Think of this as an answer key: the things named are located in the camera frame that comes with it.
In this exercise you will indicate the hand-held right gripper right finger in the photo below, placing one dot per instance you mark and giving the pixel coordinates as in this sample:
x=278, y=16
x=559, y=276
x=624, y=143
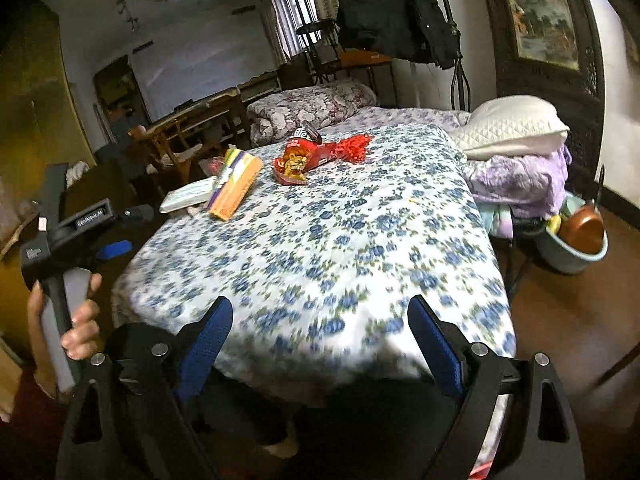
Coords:
x=440, y=350

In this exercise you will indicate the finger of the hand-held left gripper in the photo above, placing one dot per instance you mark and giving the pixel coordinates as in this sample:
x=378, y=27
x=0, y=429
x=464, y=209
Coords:
x=140, y=213
x=115, y=250

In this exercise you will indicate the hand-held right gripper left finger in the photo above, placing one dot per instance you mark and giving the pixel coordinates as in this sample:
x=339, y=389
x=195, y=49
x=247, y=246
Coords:
x=205, y=355

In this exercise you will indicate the white green packet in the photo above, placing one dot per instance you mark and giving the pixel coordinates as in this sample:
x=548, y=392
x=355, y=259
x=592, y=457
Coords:
x=187, y=196

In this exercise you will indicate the small red wrapper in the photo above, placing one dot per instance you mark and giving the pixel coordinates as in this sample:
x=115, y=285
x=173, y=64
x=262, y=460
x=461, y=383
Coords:
x=212, y=165

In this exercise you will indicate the orange striped packet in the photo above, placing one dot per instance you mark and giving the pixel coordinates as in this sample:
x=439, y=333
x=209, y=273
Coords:
x=235, y=185

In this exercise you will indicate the red snack bag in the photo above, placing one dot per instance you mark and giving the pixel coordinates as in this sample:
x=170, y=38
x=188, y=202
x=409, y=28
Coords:
x=295, y=157

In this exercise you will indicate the red mesh net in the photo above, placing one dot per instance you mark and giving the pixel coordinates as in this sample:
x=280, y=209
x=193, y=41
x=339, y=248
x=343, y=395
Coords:
x=355, y=147

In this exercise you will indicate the person's left hand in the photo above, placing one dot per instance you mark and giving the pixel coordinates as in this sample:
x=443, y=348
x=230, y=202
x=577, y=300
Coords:
x=82, y=325

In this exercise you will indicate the wooden armchair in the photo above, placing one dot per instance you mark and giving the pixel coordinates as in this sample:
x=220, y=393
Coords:
x=165, y=145

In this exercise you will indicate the wooden desk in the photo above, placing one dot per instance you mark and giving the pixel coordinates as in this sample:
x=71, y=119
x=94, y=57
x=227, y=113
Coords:
x=210, y=110

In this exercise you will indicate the light blue folded cloth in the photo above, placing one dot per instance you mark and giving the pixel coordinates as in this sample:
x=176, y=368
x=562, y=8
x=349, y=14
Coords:
x=500, y=221

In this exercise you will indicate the blue floral tablecloth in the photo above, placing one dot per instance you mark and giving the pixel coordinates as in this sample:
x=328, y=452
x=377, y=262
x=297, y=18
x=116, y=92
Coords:
x=325, y=260

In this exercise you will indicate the yellow wardrobe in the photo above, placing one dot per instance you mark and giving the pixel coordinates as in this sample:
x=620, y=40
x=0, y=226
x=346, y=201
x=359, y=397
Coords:
x=30, y=110

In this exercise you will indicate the light blue basin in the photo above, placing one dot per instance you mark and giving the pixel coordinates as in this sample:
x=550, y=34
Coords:
x=575, y=257

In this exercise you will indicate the yellow plastic item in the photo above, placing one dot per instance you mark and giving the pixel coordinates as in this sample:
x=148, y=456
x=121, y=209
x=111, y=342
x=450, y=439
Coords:
x=553, y=223

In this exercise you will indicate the purple folded blanket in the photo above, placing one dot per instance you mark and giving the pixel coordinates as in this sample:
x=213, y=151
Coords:
x=520, y=180

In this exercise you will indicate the copper frying pan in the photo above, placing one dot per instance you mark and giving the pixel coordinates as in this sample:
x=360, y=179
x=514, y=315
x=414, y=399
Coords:
x=582, y=227

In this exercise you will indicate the rolled floral quilt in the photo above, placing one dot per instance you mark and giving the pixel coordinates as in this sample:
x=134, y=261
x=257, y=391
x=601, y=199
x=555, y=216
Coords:
x=310, y=107

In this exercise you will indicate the white quilted pillow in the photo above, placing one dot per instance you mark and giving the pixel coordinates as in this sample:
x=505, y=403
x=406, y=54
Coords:
x=510, y=127

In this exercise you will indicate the purple floral bed sheet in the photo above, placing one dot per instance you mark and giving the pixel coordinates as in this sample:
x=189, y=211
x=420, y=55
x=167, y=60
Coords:
x=415, y=116

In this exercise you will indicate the window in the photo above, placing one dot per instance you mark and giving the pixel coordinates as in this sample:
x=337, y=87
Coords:
x=292, y=15

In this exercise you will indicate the black round stool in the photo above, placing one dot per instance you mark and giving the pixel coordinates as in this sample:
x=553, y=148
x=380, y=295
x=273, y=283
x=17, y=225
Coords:
x=320, y=27

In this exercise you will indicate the black jacket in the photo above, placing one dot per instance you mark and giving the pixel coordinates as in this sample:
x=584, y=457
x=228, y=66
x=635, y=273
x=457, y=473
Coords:
x=390, y=10

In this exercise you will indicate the carved wooden screen panel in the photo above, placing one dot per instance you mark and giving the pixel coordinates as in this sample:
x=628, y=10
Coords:
x=545, y=25

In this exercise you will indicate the black folding frame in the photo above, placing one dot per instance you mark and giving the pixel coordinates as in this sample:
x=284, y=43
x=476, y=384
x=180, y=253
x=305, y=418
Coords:
x=520, y=260

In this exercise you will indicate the white wall cloth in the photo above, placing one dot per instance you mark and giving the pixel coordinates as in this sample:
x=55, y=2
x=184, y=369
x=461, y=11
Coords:
x=200, y=60

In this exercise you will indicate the track light rail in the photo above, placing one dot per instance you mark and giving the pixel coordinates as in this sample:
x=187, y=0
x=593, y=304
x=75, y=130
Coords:
x=120, y=5

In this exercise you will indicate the black metal bed frame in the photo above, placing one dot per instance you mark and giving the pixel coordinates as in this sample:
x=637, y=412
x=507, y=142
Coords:
x=457, y=75

